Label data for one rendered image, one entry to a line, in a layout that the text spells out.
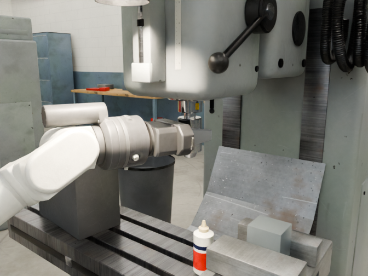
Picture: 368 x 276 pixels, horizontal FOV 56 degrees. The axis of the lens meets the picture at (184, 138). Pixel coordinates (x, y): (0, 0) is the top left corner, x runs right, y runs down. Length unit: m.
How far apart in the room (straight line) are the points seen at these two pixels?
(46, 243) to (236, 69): 0.64
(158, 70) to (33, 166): 0.23
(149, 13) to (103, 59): 6.92
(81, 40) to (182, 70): 7.51
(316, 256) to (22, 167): 0.48
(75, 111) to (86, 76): 7.39
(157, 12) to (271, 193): 0.60
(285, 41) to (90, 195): 0.55
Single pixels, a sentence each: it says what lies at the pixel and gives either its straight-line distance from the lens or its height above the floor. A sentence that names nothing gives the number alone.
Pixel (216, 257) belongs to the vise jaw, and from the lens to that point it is 0.60.
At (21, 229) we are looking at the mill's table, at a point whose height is 0.93.
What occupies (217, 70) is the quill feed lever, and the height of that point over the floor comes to 1.36.
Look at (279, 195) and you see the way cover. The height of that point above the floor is 1.02.
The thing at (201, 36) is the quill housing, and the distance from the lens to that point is 0.53.
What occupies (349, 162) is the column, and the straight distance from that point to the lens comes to 0.94.
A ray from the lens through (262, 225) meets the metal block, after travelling 0.62.
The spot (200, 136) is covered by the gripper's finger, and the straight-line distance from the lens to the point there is 0.64.
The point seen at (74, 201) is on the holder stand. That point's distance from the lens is 0.85.
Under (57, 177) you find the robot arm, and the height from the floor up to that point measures 1.21.
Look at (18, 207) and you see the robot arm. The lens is 0.54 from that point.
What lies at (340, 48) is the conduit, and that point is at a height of 1.40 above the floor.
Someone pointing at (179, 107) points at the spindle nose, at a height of 1.29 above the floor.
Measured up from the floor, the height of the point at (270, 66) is 1.36.
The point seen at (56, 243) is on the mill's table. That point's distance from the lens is 0.92.
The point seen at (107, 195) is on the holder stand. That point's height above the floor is 1.05.
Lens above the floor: 1.37
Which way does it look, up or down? 12 degrees down
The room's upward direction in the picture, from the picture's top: straight up
